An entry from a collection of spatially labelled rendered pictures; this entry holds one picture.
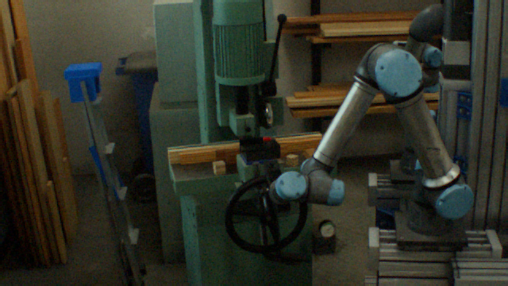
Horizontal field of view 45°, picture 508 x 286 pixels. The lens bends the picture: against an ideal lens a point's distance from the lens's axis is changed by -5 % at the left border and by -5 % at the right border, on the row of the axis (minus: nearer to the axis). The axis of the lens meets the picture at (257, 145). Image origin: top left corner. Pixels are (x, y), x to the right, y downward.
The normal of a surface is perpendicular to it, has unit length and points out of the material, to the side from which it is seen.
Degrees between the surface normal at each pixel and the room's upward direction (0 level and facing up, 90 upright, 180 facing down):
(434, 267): 90
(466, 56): 90
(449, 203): 97
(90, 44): 90
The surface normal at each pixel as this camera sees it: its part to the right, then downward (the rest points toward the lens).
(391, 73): 0.04, 0.21
